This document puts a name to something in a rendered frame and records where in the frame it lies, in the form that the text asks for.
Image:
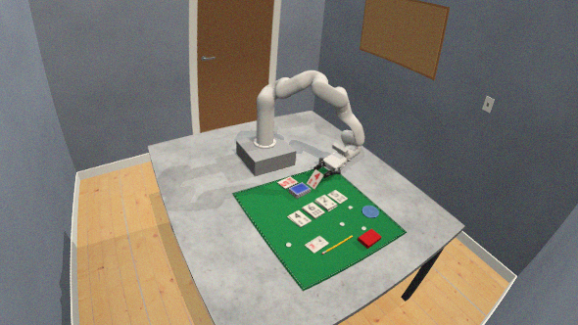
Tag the red flat block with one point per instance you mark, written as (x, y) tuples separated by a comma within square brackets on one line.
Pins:
[(369, 238)]

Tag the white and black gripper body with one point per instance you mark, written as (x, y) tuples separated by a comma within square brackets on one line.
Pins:
[(335, 160)]

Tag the blue flat disc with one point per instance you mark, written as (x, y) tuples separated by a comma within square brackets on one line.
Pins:
[(370, 211)]

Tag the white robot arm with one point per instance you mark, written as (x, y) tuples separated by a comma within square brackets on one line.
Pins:
[(321, 89)]

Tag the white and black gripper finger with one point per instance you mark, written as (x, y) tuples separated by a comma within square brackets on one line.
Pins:
[(321, 163), (332, 171)]

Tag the blue-backed playing card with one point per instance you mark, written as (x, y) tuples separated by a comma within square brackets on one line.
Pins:
[(299, 188)]

